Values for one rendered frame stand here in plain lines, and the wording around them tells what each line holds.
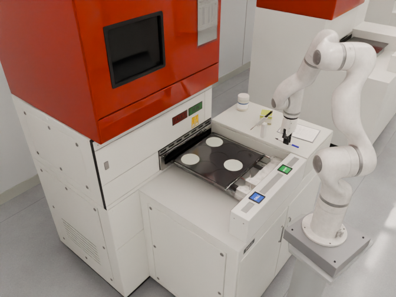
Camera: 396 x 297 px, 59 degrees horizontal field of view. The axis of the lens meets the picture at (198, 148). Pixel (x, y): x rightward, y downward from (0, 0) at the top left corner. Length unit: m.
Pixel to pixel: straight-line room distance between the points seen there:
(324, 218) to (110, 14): 1.14
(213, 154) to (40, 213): 1.67
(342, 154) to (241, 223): 0.50
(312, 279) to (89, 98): 1.26
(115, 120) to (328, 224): 0.97
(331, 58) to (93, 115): 0.90
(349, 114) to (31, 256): 2.28
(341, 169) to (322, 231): 0.34
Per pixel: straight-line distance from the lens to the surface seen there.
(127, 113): 1.52
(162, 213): 1.80
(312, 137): 2.05
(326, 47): 1.36
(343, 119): 1.38
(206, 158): 1.90
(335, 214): 1.52
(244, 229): 1.54
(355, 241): 1.66
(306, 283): 1.83
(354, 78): 1.40
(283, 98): 1.68
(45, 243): 2.87
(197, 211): 1.71
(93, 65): 1.35
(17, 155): 3.20
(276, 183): 1.69
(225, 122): 2.09
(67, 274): 2.64
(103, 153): 1.58
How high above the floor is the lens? 2.04
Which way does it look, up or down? 35 degrees down
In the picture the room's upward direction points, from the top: straight up
